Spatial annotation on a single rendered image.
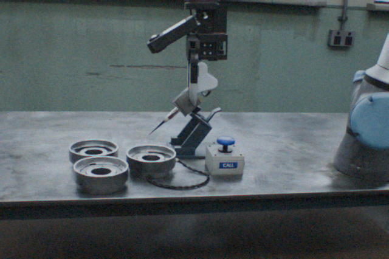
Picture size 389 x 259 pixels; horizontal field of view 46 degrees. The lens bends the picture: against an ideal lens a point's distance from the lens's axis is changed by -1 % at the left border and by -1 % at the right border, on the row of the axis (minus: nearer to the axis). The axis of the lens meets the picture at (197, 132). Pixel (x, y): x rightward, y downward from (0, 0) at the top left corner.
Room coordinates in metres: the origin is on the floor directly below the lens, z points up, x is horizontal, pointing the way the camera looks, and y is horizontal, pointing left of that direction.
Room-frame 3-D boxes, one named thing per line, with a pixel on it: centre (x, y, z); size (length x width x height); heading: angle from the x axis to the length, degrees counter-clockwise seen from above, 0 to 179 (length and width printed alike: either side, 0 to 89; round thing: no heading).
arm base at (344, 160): (1.01, -0.40, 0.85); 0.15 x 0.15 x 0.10
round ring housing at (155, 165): (0.92, 0.10, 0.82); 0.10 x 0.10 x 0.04
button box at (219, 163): (0.95, -0.07, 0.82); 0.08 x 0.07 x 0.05; 102
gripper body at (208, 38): (0.99, 0.00, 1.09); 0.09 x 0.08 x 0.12; 97
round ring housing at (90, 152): (0.94, 0.22, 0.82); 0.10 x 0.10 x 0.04
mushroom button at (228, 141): (0.95, -0.06, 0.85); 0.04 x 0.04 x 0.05
